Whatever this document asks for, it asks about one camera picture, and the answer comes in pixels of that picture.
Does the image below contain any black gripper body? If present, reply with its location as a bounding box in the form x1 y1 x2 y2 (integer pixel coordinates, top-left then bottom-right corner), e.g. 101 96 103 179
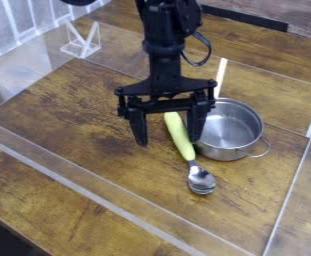
115 52 216 119

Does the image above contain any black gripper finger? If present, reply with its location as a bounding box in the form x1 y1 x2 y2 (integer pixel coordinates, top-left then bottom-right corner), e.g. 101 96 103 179
117 108 148 146
187 98 215 142

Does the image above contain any small steel pot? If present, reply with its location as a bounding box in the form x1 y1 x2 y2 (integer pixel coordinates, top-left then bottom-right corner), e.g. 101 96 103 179
195 98 271 161

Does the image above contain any green handled metal spoon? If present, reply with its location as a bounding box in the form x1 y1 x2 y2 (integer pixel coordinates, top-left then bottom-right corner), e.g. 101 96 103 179
164 112 216 195

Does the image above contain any black cable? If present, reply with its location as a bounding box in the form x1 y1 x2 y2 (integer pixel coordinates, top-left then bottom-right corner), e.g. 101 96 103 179
179 31 213 68

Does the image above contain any black strip on table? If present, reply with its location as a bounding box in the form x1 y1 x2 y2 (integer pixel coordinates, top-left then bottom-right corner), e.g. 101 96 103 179
201 4 288 32

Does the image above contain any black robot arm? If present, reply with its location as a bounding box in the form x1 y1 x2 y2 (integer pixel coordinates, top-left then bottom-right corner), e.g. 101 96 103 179
115 0 216 146

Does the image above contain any clear acrylic triangle bracket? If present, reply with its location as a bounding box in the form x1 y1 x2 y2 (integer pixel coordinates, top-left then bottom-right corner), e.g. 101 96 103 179
60 22 101 59

